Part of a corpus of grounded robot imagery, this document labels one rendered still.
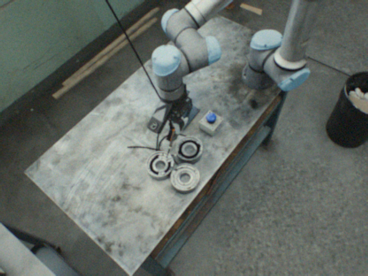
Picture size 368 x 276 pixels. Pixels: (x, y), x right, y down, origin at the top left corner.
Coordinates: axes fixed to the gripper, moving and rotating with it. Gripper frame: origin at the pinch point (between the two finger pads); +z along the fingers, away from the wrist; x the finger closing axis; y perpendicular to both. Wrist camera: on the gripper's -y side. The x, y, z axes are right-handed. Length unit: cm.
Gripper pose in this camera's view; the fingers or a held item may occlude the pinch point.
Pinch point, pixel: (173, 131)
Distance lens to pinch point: 104.8
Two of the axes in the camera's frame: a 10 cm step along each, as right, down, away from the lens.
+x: -8.1, -4.8, 3.5
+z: 0.7, 5.1, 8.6
